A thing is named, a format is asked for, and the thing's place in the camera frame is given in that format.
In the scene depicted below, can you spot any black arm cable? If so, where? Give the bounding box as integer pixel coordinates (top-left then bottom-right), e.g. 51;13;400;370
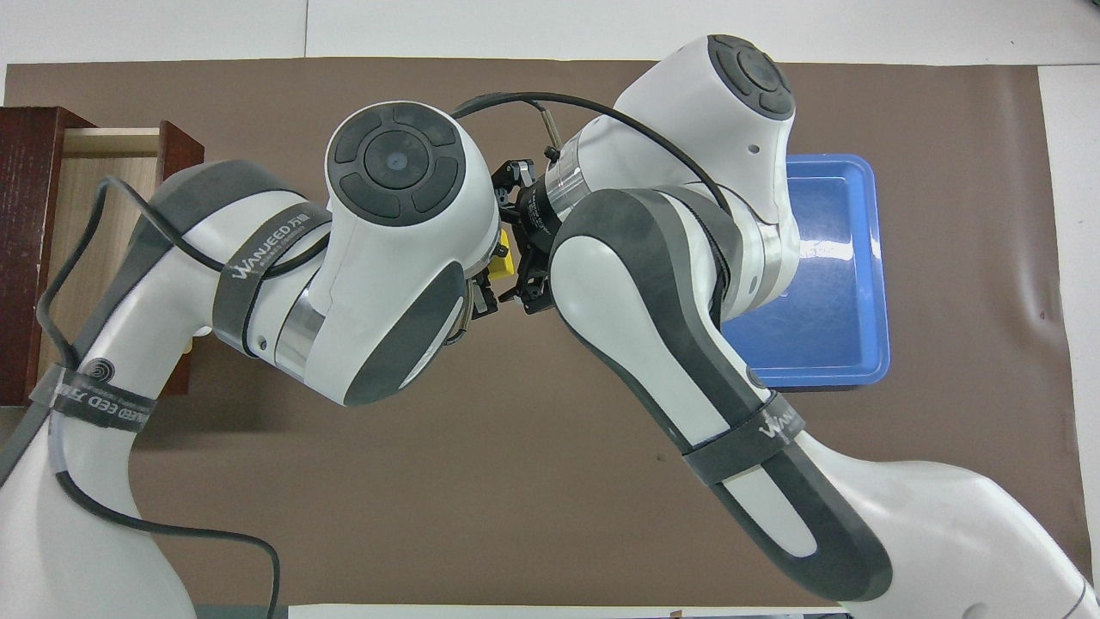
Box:
39;176;284;619
451;92;733;214

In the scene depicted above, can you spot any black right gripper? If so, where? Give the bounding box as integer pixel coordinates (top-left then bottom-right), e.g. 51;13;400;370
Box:
468;159;564;321

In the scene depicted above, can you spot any blue plastic tray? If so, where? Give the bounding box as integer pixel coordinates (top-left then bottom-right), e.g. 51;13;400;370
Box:
722;154;891;389

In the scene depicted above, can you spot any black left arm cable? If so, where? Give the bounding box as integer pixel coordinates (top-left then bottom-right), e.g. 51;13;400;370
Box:
39;176;284;619

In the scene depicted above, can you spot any dark wooden drawer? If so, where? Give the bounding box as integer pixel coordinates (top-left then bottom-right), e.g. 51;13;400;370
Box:
39;120;205;398

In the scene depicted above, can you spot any yellow cube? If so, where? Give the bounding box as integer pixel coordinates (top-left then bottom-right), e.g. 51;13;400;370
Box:
488;225;518;281

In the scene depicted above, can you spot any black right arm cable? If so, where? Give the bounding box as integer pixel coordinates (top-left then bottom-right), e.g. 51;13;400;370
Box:
451;92;733;214

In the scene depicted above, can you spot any brown table mat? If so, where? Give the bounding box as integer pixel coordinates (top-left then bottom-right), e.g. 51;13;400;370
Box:
0;57;1097;607

